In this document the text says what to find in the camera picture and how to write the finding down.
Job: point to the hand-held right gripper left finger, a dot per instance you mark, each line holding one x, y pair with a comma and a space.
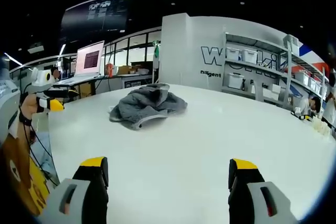
86, 197

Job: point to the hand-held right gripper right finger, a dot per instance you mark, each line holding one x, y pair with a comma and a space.
249, 197

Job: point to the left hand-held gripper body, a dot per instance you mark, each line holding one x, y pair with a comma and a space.
39, 81

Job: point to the grey towel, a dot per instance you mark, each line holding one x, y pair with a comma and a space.
149, 103

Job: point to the white objects pile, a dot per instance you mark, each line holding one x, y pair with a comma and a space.
320, 125

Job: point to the person's left hand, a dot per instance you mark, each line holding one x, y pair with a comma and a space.
29, 106

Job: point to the background desk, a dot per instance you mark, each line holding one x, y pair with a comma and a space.
76, 82

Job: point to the pink lit computer monitor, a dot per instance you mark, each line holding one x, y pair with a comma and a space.
89, 58

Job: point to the orange object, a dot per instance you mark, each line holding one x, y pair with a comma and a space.
110, 70

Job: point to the brown bear print clothing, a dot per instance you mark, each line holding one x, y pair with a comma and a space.
21, 174

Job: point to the cardboard box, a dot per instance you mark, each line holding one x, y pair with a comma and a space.
127, 69

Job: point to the white table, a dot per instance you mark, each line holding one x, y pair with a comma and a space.
183, 140

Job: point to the green hanging object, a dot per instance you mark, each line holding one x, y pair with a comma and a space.
157, 51

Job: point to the white storage box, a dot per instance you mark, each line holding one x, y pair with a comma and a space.
302, 77
235, 81
234, 54
250, 56

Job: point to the grey metal shelf rack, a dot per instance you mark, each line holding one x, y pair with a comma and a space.
275, 64

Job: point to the large dark wall screen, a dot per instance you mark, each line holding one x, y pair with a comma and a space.
95, 15

